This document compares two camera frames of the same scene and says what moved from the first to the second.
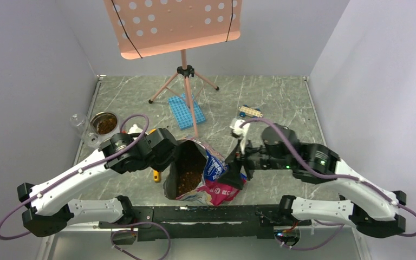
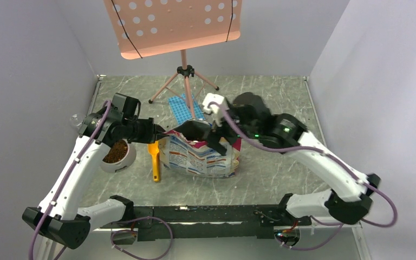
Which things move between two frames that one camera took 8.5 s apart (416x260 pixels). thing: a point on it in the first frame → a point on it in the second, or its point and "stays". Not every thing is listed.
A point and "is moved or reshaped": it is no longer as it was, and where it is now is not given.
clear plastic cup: x=78 y=122 stays
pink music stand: x=145 y=28 stays
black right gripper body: x=247 y=159 → x=214 y=137
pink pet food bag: x=195 y=166 is moved or reshaped
